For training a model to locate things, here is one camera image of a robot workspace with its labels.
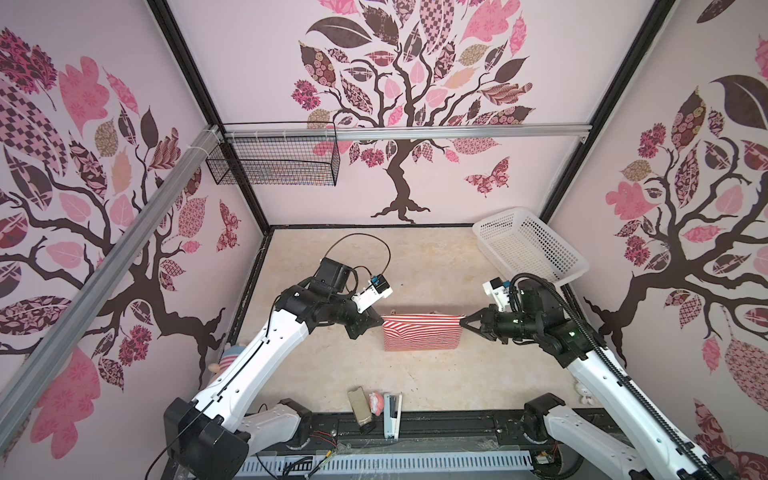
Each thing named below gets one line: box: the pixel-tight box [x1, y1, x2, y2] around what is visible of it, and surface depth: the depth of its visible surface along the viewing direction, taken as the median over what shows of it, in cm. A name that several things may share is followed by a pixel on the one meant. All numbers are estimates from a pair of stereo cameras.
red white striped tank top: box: [381, 314, 466, 351], surface depth 74 cm
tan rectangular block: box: [347, 386, 373, 426], surface depth 76 cm
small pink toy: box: [369, 391, 385, 417], surface depth 76 cm
